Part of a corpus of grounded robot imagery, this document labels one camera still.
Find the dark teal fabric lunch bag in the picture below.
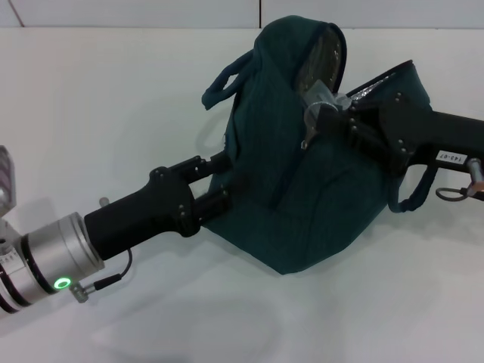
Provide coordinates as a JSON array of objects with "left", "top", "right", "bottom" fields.
[{"left": 201, "top": 14, "right": 439, "bottom": 276}]

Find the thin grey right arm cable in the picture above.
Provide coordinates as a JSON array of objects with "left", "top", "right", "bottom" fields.
[{"left": 434, "top": 158, "right": 484, "bottom": 204}]

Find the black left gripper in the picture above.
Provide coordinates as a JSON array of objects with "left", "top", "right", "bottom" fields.
[{"left": 83, "top": 152, "right": 251, "bottom": 262}]

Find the clear food box blue lid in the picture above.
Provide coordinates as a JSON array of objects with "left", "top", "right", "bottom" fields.
[{"left": 302, "top": 80, "right": 352, "bottom": 114}]

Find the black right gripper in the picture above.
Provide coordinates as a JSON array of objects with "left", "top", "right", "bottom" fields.
[{"left": 317, "top": 92, "right": 484, "bottom": 178}]

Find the grey cable with metal plug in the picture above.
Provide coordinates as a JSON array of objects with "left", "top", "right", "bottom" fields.
[{"left": 70, "top": 247, "right": 133, "bottom": 304}]

